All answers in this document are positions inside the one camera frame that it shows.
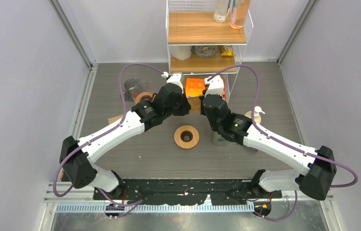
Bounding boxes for cream lotion pump bottle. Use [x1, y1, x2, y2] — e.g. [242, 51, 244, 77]
[245, 106, 265, 123]

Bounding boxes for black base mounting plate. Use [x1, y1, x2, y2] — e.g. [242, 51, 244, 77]
[107, 179, 282, 205]

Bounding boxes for white container on shelf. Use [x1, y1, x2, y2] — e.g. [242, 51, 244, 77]
[169, 45, 193, 61]

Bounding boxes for orange printed snack box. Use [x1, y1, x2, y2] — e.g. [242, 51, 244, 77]
[206, 77, 227, 103]

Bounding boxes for grey glass pitcher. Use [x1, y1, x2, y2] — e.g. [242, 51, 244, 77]
[123, 78, 140, 101]

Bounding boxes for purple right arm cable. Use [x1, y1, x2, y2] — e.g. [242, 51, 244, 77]
[206, 64, 359, 222]

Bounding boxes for pink glass bottle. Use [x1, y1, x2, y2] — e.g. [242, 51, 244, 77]
[229, 0, 251, 29]

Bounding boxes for brown paper filter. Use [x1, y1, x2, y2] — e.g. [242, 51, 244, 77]
[187, 97, 201, 114]
[108, 115, 124, 125]

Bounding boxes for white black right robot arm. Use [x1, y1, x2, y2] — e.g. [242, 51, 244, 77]
[200, 95, 337, 201]

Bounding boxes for green soap pump bottle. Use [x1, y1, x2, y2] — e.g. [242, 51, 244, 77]
[212, 132, 230, 146]

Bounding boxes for wooden ring holder centre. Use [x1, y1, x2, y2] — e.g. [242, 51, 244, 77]
[174, 125, 199, 150]

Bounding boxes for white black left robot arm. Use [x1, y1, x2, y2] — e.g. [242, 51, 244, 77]
[60, 83, 191, 199]

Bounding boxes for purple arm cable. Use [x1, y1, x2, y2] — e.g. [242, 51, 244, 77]
[206, 64, 359, 222]
[52, 63, 168, 218]

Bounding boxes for printed tin can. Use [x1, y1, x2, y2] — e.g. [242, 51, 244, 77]
[193, 45, 218, 58]

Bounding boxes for clear glass bottle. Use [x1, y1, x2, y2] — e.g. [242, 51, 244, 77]
[213, 0, 231, 23]

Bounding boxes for wooden ring holder front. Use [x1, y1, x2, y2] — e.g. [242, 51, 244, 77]
[134, 91, 153, 104]

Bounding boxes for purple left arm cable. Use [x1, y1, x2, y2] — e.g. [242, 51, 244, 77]
[52, 63, 168, 218]

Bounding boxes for white wire wooden shelf rack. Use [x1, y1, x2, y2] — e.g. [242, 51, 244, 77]
[166, 0, 254, 106]

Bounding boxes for yellow snack packet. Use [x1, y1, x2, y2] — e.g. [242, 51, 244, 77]
[221, 45, 235, 57]

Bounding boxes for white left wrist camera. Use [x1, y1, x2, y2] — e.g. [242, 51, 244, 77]
[161, 72, 185, 93]

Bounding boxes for wooden ring holder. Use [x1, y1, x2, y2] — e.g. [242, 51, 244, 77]
[134, 91, 153, 104]
[174, 125, 199, 150]

